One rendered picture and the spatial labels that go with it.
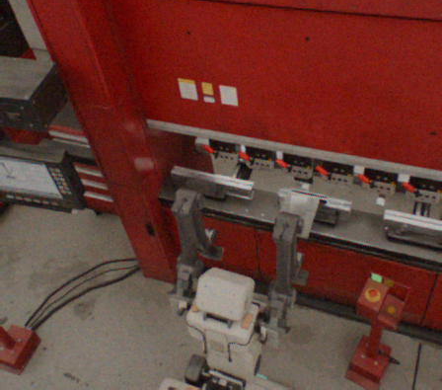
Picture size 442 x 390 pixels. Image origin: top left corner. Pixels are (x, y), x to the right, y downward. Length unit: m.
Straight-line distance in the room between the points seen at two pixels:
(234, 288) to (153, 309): 1.68
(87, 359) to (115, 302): 0.40
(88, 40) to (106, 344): 2.11
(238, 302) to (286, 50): 1.04
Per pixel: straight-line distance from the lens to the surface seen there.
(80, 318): 3.98
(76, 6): 2.35
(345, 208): 2.97
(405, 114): 2.40
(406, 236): 2.98
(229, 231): 3.25
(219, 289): 2.25
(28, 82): 2.46
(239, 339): 2.31
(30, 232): 4.54
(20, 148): 2.75
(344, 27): 2.18
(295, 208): 2.91
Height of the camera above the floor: 3.32
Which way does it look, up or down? 48 degrees down
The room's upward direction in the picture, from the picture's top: 9 degrees counter-clockwise
